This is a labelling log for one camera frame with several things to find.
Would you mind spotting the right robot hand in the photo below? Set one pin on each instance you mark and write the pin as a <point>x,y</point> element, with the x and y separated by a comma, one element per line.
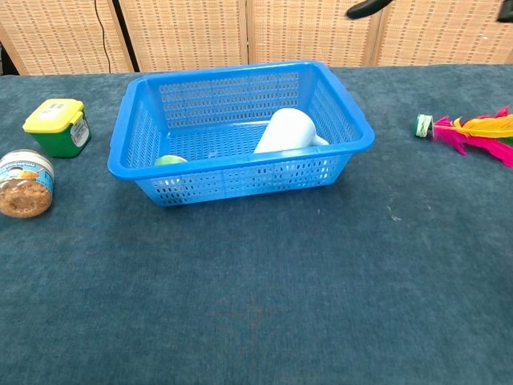
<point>366,8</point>

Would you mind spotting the white plastic mug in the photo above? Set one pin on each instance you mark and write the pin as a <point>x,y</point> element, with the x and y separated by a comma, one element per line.
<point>288,132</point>

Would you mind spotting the colourful feather shuttlecock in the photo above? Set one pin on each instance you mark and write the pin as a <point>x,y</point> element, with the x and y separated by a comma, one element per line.
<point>481,128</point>

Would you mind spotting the small green lidded can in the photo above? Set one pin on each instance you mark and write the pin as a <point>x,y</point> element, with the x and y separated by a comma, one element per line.
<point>168,160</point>

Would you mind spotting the green box yellow lid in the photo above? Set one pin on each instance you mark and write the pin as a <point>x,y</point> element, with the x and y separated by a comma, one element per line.
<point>56,140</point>

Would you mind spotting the clear jar blue white label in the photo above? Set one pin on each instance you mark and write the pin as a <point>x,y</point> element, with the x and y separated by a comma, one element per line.
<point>24,192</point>

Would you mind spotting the bamboo folding screen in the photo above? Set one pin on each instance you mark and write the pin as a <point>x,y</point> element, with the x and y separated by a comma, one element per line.
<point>200,32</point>

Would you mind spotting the blue plastic basket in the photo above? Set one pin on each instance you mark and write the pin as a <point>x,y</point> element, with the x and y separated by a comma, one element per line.
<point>240,176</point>

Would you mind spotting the dark blue table cloth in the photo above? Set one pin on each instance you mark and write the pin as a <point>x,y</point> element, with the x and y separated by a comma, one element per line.
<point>256,280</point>

